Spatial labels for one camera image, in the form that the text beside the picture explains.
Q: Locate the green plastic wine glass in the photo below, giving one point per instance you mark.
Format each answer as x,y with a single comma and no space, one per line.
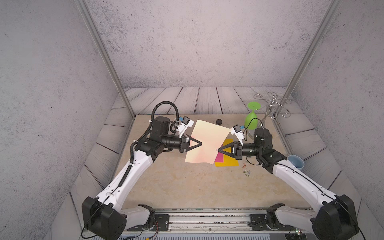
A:
251,120

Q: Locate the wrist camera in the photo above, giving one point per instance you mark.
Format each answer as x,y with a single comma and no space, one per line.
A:
238,132
184,124

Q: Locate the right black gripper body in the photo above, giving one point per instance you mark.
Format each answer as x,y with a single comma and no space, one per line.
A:
249,150

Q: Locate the aluminium frame post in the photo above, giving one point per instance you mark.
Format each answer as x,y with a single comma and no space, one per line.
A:
89,21
319,34

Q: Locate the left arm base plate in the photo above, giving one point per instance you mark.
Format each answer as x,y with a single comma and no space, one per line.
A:
156,222

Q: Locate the magenta paper sheet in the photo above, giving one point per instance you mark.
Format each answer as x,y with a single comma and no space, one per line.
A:
219,158

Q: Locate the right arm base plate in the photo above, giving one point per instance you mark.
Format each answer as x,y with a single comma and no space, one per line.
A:
258,222

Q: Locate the right aluminium frame post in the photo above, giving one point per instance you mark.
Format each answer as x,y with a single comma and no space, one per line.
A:
319,34

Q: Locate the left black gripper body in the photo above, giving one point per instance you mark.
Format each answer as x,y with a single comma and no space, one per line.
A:
171,142

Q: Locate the left aluminium frame post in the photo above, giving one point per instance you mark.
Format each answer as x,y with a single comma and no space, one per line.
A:
89,21

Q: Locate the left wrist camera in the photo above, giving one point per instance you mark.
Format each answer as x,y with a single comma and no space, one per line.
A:
184,124

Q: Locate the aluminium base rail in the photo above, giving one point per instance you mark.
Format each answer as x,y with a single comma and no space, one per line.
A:
188,221

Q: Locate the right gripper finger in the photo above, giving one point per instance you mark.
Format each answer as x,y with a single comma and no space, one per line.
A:
227,153
227,147

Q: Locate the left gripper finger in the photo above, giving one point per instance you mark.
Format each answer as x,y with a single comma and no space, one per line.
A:
192,147
194,142

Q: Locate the light blue cup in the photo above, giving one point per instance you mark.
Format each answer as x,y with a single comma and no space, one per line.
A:
296,161

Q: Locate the salmon pink paper sheet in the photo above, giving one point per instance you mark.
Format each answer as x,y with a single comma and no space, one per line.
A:
212,137

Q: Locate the chrome glass holder stand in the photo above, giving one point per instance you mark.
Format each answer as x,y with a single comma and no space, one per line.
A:
272,106

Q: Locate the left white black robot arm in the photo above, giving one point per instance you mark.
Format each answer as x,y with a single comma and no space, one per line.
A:
166,131

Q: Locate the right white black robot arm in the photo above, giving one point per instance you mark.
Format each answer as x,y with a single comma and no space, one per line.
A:
331,217

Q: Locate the yellow paper sheet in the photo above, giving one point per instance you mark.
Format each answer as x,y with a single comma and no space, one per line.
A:
228,162

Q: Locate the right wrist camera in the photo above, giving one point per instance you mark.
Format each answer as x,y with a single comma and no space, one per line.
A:
238,132

